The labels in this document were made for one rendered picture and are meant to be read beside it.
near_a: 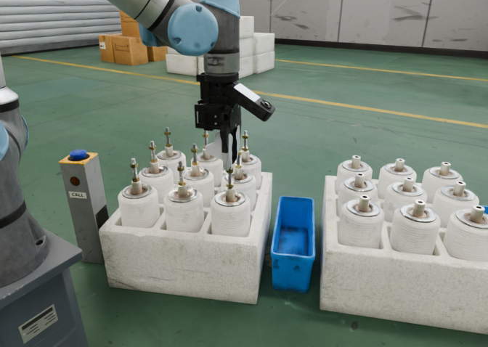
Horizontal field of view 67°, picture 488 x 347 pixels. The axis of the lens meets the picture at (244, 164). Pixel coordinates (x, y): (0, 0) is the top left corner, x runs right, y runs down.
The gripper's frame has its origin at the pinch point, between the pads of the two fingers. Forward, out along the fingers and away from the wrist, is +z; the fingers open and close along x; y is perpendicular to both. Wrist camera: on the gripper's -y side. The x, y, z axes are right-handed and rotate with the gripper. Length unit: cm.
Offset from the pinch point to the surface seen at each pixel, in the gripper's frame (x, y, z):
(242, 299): 6.9, -4.7, 33.5
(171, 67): -267, 163, 30
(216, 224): 4.4, 2.6, 14.7
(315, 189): -59, -13, 35
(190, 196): 2.1, 10.2, 9.6
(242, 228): 2.4, -3.2, 15.8
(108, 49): -306, 266, 20
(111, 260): 12.2, 28.3, 25.7
